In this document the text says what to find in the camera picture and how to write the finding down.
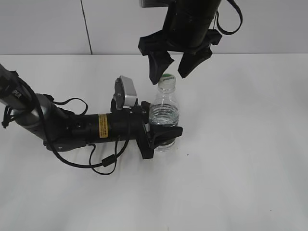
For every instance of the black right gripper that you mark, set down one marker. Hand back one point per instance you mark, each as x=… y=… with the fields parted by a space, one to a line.
x=192 y=40

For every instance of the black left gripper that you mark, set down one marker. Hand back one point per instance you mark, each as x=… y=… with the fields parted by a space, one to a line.
x=129 y=124

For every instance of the white green bottle cap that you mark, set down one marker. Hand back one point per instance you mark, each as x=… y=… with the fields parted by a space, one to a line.
x=167 y=82

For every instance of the clear plastic water bottle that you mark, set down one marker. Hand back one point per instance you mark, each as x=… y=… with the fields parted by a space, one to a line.
x=164 y=109

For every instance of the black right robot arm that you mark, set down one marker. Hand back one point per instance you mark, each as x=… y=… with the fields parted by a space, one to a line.
x=190 y=12

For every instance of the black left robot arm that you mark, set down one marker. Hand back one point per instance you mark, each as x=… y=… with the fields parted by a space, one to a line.
x=63 y=130

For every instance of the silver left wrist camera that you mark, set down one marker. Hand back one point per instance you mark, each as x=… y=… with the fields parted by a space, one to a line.
x=125 y=93

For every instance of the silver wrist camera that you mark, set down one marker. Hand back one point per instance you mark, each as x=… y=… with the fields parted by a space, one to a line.
x=125 y=93
x=154 y=3

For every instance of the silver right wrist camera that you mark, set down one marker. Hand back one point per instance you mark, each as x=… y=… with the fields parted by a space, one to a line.
x=154 y=3

